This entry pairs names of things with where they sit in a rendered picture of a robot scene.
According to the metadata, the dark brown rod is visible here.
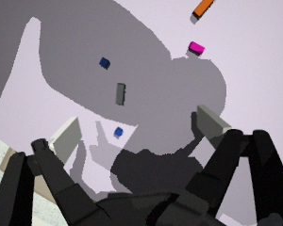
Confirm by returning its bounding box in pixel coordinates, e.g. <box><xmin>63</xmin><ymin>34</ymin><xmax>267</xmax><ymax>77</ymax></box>
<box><xmin>192</xmin><ymin>0</ymin><xmax>213</xmax><ymax>17</ymax></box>

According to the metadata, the magenta rod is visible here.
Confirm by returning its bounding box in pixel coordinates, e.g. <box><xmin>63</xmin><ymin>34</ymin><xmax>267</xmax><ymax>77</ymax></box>
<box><xmin>188</xmin><ymin>41</ymin><xmax>205</xmax><ymax>55</ymax></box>

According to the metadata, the small blue block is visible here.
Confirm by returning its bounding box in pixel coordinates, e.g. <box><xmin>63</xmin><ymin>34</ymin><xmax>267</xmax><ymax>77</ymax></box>
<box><xmin>99</xmin><ymin>57</ymin><xmax>109</xmax><ymax>68</ymax></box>
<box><xmin>114</xmin><ymin>127</ymin><xmax>123</xmax><ymax>137</ymax></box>

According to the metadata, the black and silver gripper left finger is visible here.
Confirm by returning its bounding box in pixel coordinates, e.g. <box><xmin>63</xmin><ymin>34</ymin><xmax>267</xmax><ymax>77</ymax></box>
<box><xmin>0</xmin><ymin>117</ymin><xmax>115</xmax><ymax>226</ymax></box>

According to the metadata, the grey rectangular block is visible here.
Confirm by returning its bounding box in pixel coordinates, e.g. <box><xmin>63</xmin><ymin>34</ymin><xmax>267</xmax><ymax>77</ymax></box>
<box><xmin>116</xmin><ymin>83</ymin><xmax>125</xmax><ymax>105</ymax></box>

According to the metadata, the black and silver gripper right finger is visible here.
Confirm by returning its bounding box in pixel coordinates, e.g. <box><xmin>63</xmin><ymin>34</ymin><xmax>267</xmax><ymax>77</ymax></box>
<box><xmin>156</xmin><ymin>105</ymin><xmax>283</xmax><ymax>226</ymax></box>

